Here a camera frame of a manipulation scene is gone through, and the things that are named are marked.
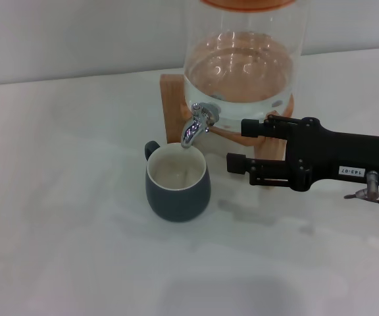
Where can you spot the chrome dispenser faucet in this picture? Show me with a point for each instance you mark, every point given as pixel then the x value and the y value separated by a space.
pixel 191 130

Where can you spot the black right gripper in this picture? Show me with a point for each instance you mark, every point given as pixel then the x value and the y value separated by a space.
pixel 341 154

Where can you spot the glass water dispenser jar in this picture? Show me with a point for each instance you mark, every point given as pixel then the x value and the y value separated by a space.
pixel 242 56

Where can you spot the dark grey ceramic cup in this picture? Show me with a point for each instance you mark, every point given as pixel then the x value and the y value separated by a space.
pixel 179 204

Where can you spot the wooden dispenser stand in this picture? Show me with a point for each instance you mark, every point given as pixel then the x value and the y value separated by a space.
pixel 173 108

